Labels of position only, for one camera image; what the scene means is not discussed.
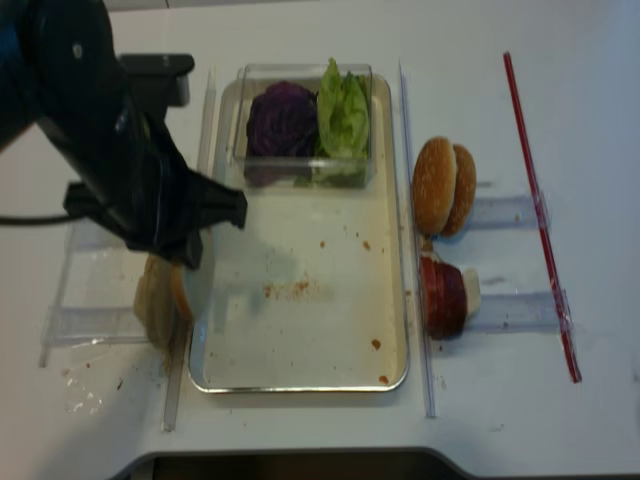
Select sesame bun top rear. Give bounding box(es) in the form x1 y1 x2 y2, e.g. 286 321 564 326
411 136 457 236

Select clear rail holder lower right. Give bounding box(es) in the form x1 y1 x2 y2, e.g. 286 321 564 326
465 291 573 334

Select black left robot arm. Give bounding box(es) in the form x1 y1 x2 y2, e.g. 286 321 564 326
1 1 247 269

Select red plastic strip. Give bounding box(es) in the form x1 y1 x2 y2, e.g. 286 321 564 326
503 51 582 384

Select clear rail holder lower left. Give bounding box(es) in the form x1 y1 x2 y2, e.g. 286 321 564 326
38 221 147 368

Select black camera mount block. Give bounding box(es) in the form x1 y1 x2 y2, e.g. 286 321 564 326
119 53 195 110

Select bun bottom slices stack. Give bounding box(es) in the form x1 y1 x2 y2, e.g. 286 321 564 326
133 254 193 351

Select clear rail holder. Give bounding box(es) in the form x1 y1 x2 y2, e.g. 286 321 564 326
465 291 573 334
38 221 147 368
467 194 550 230

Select clear plastic box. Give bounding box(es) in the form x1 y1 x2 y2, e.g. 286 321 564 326
233 59 373 188

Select metal tray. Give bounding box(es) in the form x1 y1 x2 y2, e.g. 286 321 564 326
188 76 409 394

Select sesame bun top front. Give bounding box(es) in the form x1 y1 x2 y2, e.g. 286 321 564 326
441 144 477 237

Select clear rail holder upper right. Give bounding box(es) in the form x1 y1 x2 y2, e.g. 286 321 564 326
467 194 550 230

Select black cable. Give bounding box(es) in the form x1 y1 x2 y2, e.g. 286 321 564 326
0 213 71 226

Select sesame bun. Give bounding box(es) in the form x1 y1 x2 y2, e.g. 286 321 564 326
441 144 477 237
411 136 457 236

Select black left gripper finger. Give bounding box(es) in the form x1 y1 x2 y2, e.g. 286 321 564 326
169 232 203 269
187 171 248 229

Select purple cabbage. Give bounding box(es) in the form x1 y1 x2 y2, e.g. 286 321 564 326
246 81 318 158

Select green lettuce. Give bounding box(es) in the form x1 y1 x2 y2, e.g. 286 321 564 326
315 57 370 159

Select bun bottom slice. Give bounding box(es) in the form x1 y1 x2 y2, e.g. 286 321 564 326
170 229 215 322

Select white pusher block patties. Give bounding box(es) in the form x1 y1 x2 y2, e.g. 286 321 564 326
462 268 481 318

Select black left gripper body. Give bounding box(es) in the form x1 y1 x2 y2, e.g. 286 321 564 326
62 107 211 259

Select clear long rail right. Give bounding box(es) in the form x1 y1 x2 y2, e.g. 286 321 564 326
398 61 437 419

